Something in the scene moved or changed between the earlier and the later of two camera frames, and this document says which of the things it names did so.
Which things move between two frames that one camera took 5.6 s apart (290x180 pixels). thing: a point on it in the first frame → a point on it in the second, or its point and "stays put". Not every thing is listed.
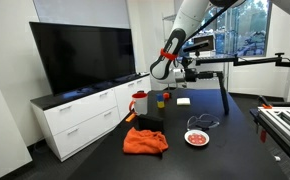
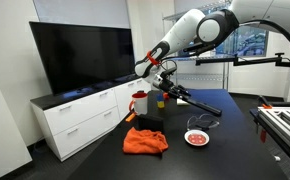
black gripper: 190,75 → 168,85
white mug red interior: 140,100 stays put
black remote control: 223,90 → 204,106
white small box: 183,101 stays put
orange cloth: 144,141 stays put
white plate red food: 196,137 stays put
